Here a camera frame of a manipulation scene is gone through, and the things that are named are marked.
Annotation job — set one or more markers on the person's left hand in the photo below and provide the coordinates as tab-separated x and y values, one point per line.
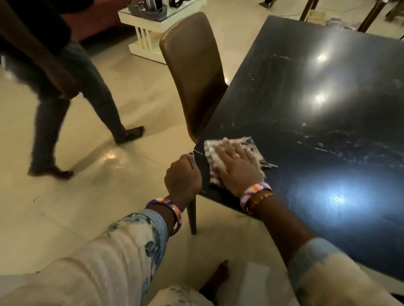
183	179

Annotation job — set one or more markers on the person's right hand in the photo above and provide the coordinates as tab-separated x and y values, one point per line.
240	173

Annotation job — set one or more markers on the striped cloth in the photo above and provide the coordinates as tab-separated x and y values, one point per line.
211	148

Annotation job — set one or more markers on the brown chair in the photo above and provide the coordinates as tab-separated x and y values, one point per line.
192	69

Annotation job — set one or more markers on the person's right forearm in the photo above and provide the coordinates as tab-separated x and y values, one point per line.
315	268

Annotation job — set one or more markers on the person's right foot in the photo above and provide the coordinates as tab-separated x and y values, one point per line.
217	277

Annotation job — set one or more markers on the person's floral cream garment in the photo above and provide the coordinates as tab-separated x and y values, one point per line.
176	298

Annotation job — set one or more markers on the white purple bangle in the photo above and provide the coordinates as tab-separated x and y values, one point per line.
252	190

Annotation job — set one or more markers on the orange purple bangle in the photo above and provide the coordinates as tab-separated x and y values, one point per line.
172	208

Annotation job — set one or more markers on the black table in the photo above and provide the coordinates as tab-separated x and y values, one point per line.
315	126

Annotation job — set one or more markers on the white coffee table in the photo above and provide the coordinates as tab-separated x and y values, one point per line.
148	28

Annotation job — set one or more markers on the grey tray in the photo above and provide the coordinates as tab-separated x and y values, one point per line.
148	15

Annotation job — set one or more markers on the black gadget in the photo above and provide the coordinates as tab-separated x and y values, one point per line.
175	3

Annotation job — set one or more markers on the wooden beige armchair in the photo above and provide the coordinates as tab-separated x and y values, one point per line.
372	15

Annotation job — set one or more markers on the wooden stool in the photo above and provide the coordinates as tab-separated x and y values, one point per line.
396	9

